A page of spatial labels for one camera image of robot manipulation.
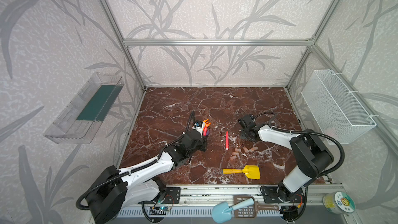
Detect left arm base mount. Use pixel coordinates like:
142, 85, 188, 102
154, 187, 181, 204

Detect small circuit board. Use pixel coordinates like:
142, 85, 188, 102
149, 206, 170, 216

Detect tape roll green label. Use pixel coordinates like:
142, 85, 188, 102
322, 191, 356, 214

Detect aluminium front rail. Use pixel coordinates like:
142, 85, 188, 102
116, 184, 345, 218

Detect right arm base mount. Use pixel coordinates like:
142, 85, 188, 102
260, 186, 304, 204

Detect yellow toy shovel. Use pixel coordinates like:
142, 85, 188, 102
222, 165, 261, 180

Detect pink marker lone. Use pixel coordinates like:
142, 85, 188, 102
226, 131, 230, 150

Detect white wire basket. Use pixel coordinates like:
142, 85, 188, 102
302, 69, 377, 144

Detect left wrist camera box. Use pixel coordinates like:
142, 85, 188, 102
194, 120, 205, 132

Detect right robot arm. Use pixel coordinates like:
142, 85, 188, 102
238, 112, 345, 202

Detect clear plastic wall shelf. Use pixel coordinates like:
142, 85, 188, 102
44, 72, 124, 144

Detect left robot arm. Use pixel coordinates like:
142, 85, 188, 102
75, 129, 208, 224

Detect brown toy rake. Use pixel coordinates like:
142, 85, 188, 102
233, 195, 281, 218

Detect pink marker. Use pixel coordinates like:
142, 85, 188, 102
203, 127, 208, 136

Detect light blue toy shovel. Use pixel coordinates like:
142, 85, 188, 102
211, 198, 255, 224

